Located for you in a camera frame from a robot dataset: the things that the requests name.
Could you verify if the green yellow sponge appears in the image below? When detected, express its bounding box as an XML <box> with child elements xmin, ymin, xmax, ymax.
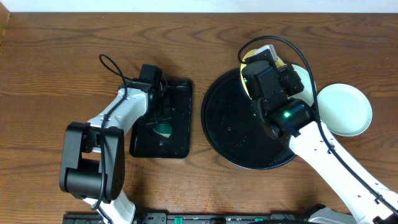
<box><xmin>152</xmin><ymin>122</ymin><xmax>172</xmax><ymax>138</ymax></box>

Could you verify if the white plate with blue stain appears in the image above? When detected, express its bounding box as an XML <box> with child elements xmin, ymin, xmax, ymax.
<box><xmin>290</xmin><ymin>64</ymin><xmax>314</xmax><ymax>106</ymax></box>

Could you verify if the light blue plate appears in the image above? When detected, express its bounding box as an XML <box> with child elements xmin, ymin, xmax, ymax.
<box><xmin>317</xmin><ymin>83</ymin><xmax>373</xmax><ymax>137</ymax></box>

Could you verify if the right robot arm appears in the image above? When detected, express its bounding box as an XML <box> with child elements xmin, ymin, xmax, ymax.
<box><xmin>240</xmin><ymin>59</ymin><xmax>397</xmax><ymax>223</ymax></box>

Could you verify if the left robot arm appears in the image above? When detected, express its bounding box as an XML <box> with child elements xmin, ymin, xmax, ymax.
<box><xmin>59</xmin><ymin>79</ymin><xmax>165</xmax><ymax>223</ymax></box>

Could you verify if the rectangular black tray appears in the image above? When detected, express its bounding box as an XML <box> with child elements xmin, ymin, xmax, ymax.
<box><xmin>129</xmin><ymin>80</ymin><xmax>192</xmax><ymax>159</ymax></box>

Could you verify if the round black tray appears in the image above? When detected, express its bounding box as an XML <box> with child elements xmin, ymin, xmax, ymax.
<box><xmin>201</xmin><ymin>68</ymin><xmax>296</xmax><ymax>170</ymax></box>

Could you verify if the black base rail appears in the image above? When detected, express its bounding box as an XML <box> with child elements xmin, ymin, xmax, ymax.
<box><xmin>62</xmin><ymin>213</ymin><xmax>309</xmax><ymax>224</ymax></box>

